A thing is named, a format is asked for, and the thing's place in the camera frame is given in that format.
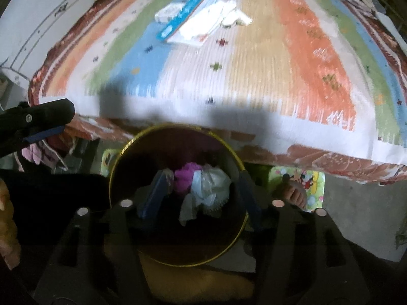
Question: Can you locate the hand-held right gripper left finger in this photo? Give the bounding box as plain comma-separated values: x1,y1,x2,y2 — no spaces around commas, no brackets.
33,170,175,305

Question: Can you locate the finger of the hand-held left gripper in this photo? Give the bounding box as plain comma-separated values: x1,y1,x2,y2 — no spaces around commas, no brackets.
0,98,76,134
0,125,66,160

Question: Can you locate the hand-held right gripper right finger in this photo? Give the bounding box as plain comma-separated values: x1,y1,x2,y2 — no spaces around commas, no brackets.
237,169,372,305

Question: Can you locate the white printed plastic bag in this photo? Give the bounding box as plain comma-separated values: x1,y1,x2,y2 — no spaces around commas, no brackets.
191,164,232,218

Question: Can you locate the pink plastic bag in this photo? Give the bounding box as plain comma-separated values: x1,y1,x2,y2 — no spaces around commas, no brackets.
173,162,199,194

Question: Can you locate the dark round bin gold rim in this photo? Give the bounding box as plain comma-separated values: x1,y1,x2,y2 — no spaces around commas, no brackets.
109,124,249,267

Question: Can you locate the person's left hand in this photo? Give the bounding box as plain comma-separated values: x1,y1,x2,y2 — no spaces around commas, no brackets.
0,178,21,270

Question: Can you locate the pink cloth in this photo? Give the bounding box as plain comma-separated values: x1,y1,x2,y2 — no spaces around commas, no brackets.
21,133,77,173

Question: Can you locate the person's bare foot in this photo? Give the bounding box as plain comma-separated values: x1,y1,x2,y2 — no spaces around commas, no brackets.
275,178,307,212

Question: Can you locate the striped colourful bedspread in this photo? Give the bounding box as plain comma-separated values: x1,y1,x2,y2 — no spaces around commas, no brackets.
27,0,407,186

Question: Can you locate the white cabinet panel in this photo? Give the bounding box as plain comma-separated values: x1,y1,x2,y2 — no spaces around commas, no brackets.
0,0,109,80

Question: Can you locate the yellow fleece garment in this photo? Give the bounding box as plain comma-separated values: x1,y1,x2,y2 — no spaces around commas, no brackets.
140,256,255,305

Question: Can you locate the striped colourful blanket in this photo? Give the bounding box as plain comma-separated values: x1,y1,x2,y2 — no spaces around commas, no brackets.
38,0,407,166

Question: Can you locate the small white box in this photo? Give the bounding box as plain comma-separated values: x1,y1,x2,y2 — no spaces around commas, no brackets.
155,3,185,24

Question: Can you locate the blue flat packet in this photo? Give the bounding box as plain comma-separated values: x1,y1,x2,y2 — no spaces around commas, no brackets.
157,0,207,40

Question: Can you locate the white crumpled tissue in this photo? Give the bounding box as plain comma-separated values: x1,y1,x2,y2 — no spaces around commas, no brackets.
219,0,254,27

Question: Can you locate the white folded cloth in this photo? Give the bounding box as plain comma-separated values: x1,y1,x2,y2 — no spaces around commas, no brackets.
375,11,407,39

